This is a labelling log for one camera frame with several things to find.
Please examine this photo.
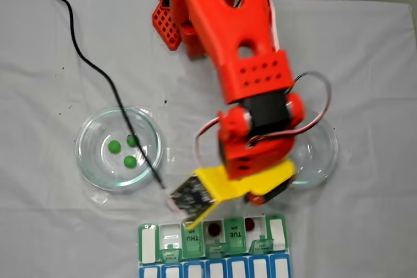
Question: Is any weekly pill organizer box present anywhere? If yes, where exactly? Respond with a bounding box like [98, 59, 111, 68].
[136, 213, 293, 278]

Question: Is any clear glass bowl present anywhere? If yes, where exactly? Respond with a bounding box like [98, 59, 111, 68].
[74, 105, 164, 191]
[286, 111, 339, 190]

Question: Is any white tablecloth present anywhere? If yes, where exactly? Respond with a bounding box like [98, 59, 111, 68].
[0, 0, 417, 278]

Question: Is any white red servo wire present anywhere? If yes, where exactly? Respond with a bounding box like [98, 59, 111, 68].
[194, 117, 225, 170]
[249, 71, 333, 147]

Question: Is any camera board on yellow mount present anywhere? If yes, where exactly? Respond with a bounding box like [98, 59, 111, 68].
[167, 160, 296, 229]

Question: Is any black camera cable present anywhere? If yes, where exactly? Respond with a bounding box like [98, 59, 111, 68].
[40, 0, 166, 190]

